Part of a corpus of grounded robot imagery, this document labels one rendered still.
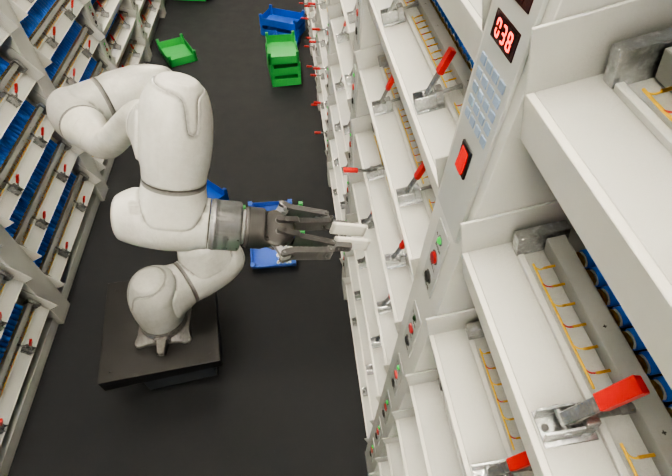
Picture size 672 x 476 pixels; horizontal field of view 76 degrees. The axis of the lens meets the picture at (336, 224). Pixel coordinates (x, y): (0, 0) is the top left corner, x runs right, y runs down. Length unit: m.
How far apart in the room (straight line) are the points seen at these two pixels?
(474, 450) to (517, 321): 0.21
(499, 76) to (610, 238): 0.16
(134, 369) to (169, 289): 0.32
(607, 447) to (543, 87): 0.27
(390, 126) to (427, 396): 0.52
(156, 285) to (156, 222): 0.70
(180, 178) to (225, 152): 1.92
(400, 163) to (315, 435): 1.13
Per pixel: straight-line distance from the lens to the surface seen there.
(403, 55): 0.78
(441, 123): 0.62
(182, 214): 0.73
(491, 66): 0.40
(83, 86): 1.25
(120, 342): 1.68
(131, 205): 0.76
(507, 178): 0.41
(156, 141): 0.69
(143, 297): 1.44
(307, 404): 1.73
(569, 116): 0.34
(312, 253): 0.77
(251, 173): 2.46
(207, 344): 1.60
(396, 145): 0.88
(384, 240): 0.96
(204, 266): 1.46
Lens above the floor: 1.65
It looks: 49 degrees down
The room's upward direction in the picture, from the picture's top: 2 degrees clockwise
